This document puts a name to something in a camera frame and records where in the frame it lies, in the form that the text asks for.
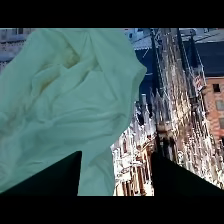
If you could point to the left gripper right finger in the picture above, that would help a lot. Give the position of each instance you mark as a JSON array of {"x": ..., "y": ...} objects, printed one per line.
[{"x": 173, "y": 180}]

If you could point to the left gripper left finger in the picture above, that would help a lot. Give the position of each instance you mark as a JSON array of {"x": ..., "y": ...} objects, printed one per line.
[{"x": 56, "y": 178}]

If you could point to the pale green shirt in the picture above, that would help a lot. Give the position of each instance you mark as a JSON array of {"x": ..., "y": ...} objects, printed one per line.
[{"x": 66, "y": 100}]

